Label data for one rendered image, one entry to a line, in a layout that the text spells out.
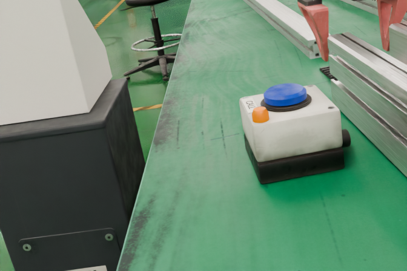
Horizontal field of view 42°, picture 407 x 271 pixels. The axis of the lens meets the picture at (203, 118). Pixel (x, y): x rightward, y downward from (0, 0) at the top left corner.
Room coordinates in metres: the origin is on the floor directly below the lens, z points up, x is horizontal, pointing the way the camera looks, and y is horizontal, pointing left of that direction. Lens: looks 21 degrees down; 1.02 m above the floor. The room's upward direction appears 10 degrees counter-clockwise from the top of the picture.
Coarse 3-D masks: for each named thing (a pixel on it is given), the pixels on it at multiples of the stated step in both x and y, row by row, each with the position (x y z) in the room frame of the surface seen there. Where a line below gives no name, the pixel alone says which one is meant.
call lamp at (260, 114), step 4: (256, 108) 0.43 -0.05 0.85; (260, 108) 0.43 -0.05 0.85; (264, 108) 0.43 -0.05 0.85; (256, 112) 0.43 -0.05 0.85; (260, 112) 0.42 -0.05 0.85; (264, 112) 0.42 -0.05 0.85; (252, 116) 0.43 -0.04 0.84; (256, 116) 0.42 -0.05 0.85; (260, 116) 0.42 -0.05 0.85; (264, 116) 0.42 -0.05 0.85; (268, 116) 0.43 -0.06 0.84; (256, 120) 0.42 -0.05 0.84; (260, 120) 0.42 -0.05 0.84; (264, 120) 0.42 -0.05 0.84
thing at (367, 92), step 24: (336, 48) 0.55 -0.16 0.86; (360, 48) 0.51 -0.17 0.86; (336, 72) 0.56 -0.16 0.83; (360, 72) 0.51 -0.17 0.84; (384, 72) 0.43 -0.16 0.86; (336, 96) 0.56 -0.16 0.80; (360, 96) 0.49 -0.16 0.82; (384, 96) 0.43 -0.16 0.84; (360, 120) 0.49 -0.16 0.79; (384, 120) 0.45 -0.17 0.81; (384, 144) 0.43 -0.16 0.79
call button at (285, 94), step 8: (272, 88) 0.47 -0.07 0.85; (280, 88) 0.46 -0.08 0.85; (288, 88) 0.46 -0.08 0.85; (296, 88) 0.46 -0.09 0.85; (304, 88) 0.46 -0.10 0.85; (264, 96) 0.46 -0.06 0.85; (272, 96) 0.45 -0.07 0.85; (280, 96) 0.44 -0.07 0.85; (288, 96) 0.44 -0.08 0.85; (296, 96) 0.44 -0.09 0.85; (304, 96) 0.45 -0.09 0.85; (272, 104) 0.45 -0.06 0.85; (280, 104) 0.44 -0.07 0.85; (288, 104) 0.44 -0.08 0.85
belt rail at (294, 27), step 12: (252, 0) 1.27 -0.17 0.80; (264, 0) 1.20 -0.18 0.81; (276, 0) 1.18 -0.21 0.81; (264, 12) 1.17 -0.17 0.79; (276, 12) 1.04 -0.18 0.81; (288, 12) 1.02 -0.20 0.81; (276, 24) 1.01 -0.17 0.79; (288, 24) 0.92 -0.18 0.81; (300, 24) 0.90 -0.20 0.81; (288, 36) 0.92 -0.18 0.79; (300, 36) 0.83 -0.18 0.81; (312, 36) 0.80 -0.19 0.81; (300, 48) 0.84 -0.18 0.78; (312, 48) 0.79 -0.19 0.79
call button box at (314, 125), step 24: (312, 96) 0.46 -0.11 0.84; (288, 120) 0.42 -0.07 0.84; (312, 120) 0.42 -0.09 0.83; (336, 120) 0.42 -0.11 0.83; (264, 144) 0.42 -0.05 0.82; (288, 144) 0.42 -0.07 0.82; (312, 144) 0.42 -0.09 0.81; (336, 144) 0.42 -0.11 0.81; (264, 168) 0.42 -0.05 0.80; (288, 168) 0.42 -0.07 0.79; (312, 168) 0.42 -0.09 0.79; (336, 168) 0.42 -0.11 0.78
